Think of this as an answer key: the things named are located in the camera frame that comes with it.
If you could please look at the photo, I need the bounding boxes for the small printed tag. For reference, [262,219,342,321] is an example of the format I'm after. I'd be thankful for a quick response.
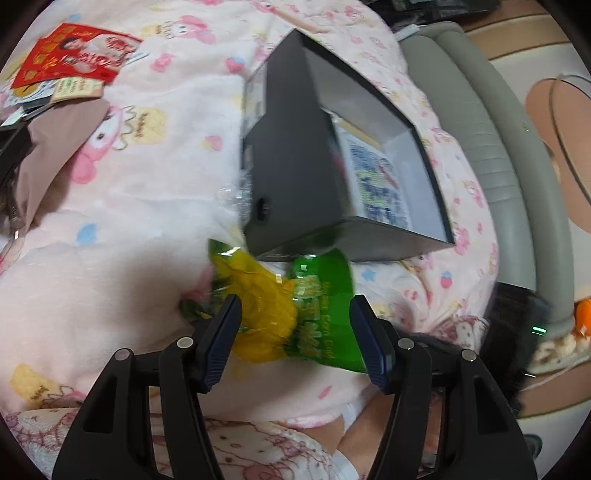
[51,76,103,103]

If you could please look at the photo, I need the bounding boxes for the orange and cream plush toy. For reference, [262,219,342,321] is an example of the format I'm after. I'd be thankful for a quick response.
[529,299,591,374]

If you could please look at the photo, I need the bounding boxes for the pink cartoon printed blanket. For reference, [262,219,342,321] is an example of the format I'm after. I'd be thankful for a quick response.
[0,0,502,462]

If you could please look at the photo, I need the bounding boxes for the large black storage box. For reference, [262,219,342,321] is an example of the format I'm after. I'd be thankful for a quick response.
[239,28,457,263]

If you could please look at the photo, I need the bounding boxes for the green snack packet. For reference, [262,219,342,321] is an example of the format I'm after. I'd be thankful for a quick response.
[180,237,370,374]

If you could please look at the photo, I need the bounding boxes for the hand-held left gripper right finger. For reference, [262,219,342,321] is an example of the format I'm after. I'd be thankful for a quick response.
[349,294,539,480]

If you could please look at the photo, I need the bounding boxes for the grey sofa cushion edge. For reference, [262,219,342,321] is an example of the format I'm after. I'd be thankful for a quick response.
[399,21,575,340]

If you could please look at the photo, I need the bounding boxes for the patterned floor rug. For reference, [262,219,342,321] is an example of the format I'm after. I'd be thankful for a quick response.
[462,0,591,416]

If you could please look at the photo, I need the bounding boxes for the red printed packet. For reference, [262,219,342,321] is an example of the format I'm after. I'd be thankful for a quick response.
[10,23,144,90]

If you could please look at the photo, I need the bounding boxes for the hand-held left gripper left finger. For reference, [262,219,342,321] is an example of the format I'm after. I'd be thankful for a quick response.
[52,294,243,480]

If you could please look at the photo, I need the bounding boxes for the brown cloth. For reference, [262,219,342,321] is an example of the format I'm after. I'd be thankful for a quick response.
[0,98,112,232]

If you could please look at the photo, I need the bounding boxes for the cartoon bead art pack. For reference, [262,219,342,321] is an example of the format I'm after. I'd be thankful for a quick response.
[330,113,414,229]

